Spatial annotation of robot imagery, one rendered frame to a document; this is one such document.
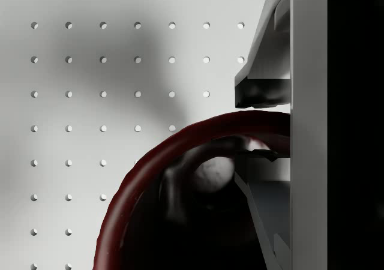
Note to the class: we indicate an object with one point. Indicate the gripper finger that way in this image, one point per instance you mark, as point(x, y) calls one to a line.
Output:
point(270, 198)
point(264, 93)

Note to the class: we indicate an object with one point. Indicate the red mug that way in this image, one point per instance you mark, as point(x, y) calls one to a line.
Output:
point(168, 150)

